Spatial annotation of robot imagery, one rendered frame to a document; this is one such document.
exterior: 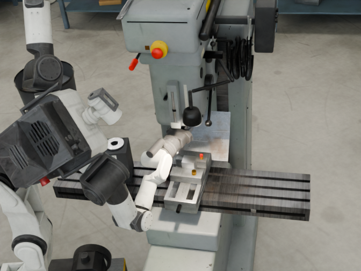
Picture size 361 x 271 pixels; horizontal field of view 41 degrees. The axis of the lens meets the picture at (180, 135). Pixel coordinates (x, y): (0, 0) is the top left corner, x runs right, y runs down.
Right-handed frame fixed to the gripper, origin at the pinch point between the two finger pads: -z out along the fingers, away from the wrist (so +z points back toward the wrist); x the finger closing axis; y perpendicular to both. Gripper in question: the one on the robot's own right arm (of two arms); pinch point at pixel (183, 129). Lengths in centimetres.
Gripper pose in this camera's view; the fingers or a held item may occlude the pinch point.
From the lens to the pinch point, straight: 217.8
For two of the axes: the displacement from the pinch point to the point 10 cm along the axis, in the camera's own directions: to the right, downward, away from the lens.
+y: 0.7, 7.9, 6.1
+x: -8.7, -2.5, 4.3
